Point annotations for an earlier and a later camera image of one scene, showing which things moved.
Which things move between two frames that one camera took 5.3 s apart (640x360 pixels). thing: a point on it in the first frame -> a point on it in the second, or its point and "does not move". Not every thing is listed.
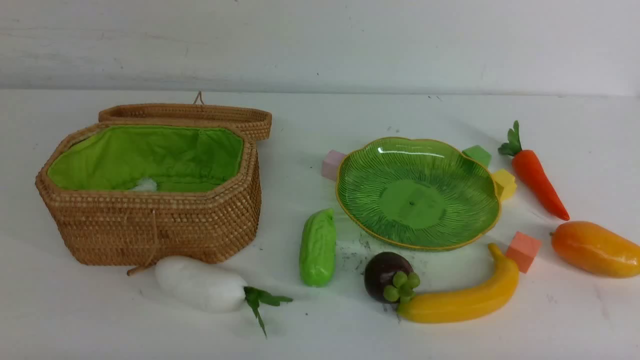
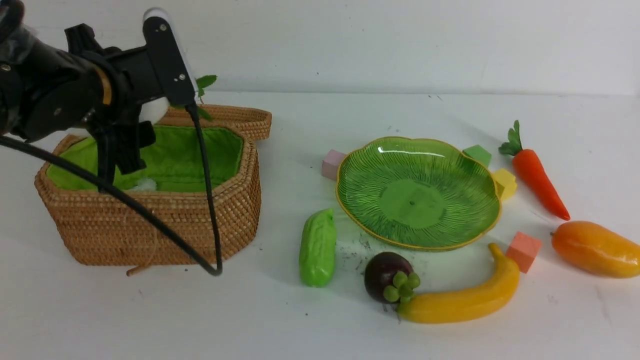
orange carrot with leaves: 525,164 does not move
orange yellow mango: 596,249 does not move
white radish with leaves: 202,286 -> 151,111
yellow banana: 482,298 does not move
